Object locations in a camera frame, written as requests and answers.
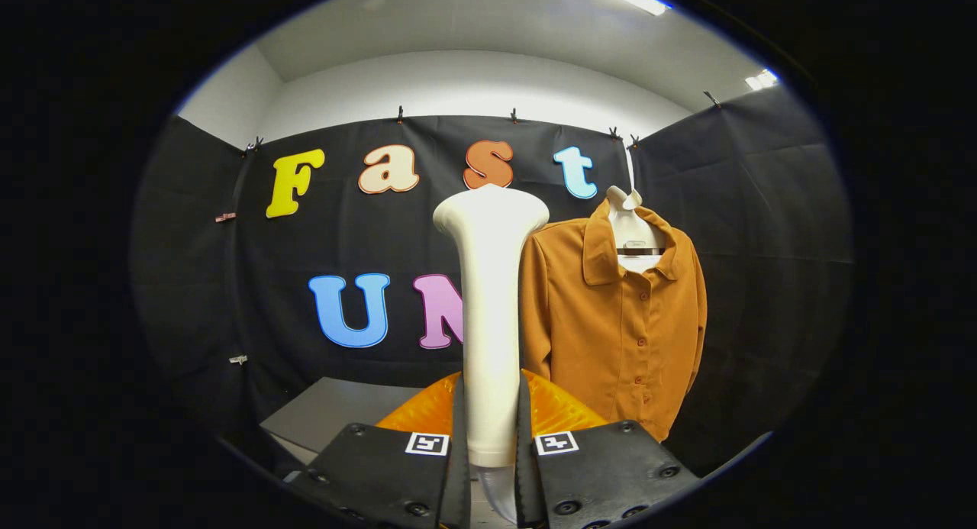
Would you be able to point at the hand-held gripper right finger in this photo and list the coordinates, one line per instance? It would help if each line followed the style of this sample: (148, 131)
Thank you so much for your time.
(525, 483)

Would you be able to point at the black backdrop cloth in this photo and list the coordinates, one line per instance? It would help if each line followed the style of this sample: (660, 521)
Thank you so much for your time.
(366, 239)

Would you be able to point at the orange button-up shirt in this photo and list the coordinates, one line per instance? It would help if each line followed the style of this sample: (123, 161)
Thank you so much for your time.
(611, 338)

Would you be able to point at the row of black clips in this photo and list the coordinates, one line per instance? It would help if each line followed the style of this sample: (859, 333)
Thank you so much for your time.
(399, 117)

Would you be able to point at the small ceiling light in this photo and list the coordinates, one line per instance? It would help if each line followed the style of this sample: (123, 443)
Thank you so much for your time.
(762, 79)

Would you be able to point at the white garment hanger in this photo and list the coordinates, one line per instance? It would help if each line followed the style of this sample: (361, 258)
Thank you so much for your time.
(630, 227)

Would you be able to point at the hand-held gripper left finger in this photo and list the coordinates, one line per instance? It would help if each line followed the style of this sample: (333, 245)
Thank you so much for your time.
(456, 483)

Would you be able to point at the grey cabinet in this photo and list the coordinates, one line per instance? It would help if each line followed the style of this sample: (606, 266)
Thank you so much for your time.
(336, 411)

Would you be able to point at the white garment steamer head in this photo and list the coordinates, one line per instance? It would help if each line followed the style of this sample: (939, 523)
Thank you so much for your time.
(492, 323)

